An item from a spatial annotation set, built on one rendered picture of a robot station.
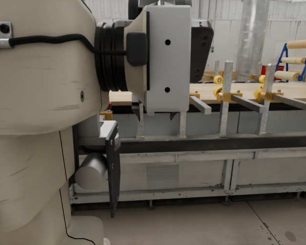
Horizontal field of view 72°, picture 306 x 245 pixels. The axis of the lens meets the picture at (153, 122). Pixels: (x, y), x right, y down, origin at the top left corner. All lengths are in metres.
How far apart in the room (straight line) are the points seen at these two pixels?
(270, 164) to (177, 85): 1.75
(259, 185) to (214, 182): 0.38
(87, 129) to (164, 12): 0.23
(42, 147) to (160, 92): 0.14
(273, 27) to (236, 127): 8.42
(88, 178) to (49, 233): 0.09
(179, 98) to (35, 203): 0.19
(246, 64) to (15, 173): 4.66
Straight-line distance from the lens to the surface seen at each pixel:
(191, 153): 1.37
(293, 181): 2.15
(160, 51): 0.24
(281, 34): 10.08
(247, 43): 4.77
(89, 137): 0.39
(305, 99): 1.78
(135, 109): 0.59
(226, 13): 9.12
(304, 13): 10.65
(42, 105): 0.19
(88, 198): 1.77
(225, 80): 1.28
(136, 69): 0.24
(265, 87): 1.41
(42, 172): 0.27
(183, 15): 0.25
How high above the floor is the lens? 1.18
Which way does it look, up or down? 18 degrees down
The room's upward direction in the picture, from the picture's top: straight up
